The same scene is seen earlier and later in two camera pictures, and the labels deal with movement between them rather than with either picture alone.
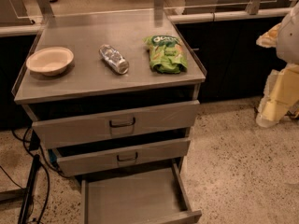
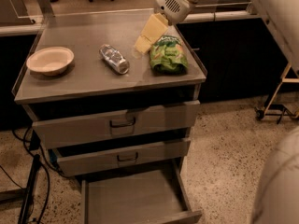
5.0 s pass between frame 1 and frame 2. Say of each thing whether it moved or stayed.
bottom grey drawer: stayed
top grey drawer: stayed
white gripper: moved
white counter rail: stayed
